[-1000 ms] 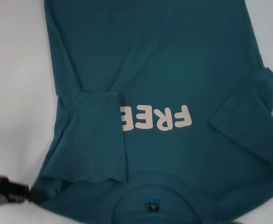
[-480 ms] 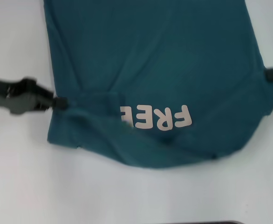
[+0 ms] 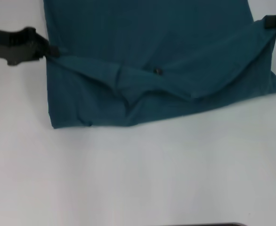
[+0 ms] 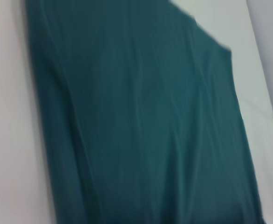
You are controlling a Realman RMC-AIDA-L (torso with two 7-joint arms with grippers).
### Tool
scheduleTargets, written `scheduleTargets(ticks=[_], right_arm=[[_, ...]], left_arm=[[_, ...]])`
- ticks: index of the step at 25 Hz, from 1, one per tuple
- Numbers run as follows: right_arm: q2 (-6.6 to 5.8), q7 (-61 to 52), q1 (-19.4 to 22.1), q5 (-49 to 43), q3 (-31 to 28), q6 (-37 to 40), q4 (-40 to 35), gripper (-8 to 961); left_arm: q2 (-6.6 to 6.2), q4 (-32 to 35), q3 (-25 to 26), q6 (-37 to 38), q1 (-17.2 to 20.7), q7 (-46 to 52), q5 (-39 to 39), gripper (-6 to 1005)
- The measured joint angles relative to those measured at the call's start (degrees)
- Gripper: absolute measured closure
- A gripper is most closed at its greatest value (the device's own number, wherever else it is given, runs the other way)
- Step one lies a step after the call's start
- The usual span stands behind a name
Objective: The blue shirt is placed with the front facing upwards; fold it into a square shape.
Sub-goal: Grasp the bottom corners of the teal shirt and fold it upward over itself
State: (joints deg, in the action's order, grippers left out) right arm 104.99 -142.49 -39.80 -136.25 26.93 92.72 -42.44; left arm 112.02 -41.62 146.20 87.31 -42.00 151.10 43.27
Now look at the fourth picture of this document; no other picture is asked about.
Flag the teal t-shirt with FREE print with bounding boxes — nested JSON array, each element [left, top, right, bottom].
[[24, 0, 267, 224]]

